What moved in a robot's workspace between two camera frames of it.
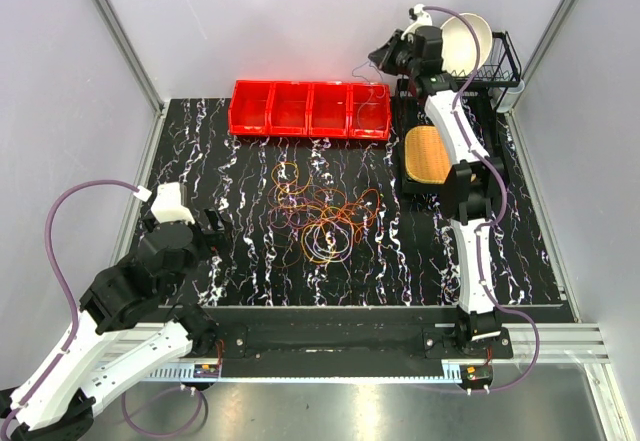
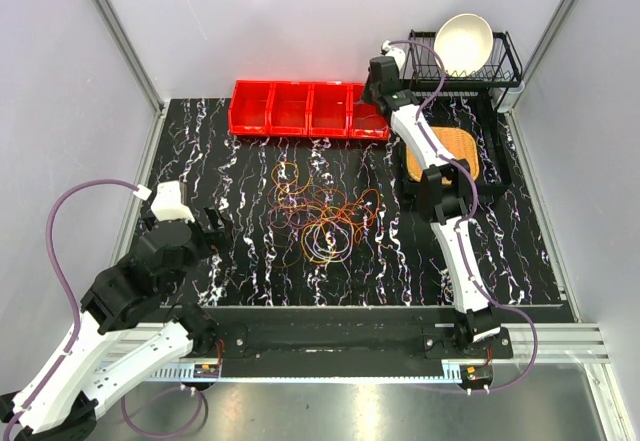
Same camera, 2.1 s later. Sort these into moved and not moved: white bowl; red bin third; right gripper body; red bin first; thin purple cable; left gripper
Moved: right gripper body; thin purple cable
Not moved: white bowl; red bin first; left gripper; red bin third
